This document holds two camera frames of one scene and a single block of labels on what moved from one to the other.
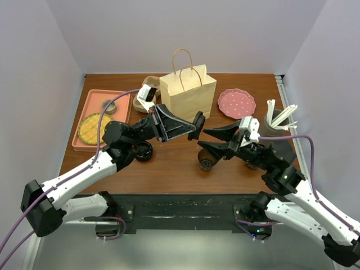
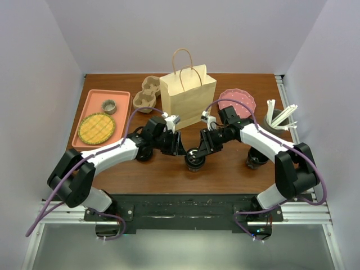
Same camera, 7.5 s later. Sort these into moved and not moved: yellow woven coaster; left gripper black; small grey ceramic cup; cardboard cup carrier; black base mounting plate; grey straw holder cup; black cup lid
Moved: black cup lid; left gripper black
Not moved: small grey ceramic cup; yellow woven coaster; grey straw holder cup; cardboard cup carrier; black base mounting plate
